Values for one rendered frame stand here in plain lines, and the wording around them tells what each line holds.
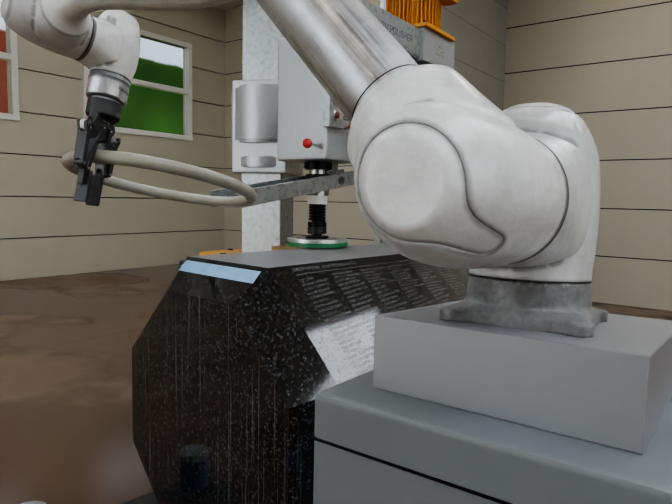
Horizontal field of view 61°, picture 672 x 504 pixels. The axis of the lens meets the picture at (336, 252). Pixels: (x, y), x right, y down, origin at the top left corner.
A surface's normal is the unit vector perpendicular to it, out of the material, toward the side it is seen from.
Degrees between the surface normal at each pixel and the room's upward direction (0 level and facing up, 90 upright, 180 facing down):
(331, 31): 75
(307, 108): 90
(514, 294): 82
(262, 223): 90
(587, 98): 90
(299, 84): 90
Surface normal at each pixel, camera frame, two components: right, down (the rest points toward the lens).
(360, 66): -0.43, -0.18
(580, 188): 0.74, -0.08
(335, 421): -0.60, 0.06
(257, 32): -0.23, 0.08
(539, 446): 0.02, -1.00
